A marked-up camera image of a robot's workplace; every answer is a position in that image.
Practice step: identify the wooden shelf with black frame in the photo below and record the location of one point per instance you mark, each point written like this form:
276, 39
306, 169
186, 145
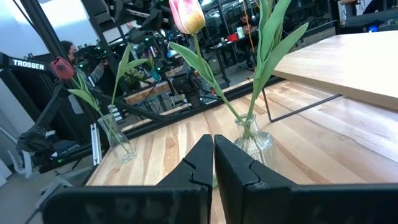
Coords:
342, 62

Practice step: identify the dark red artificial tulip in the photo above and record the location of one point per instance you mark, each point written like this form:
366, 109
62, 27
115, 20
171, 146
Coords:
62, 68

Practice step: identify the ribbed clear glass vase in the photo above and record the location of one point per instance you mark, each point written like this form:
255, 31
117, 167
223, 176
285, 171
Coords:
259, 146

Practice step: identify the silver aluminium profile post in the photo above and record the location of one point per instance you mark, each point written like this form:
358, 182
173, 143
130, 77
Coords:
95, 143

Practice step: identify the pink yellow artificial tulip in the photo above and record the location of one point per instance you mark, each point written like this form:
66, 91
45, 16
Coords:
188, 15

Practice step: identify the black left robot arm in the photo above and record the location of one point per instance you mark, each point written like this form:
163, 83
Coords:
28, 63

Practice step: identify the person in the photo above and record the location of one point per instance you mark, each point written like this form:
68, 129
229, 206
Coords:
70, 49
245, 21

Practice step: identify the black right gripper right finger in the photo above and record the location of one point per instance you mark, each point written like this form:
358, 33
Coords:
295, 205

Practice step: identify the smooth clear glass vase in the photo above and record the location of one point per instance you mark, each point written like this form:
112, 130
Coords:
122, 152

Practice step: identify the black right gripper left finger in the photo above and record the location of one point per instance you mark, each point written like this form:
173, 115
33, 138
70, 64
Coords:
140, 205

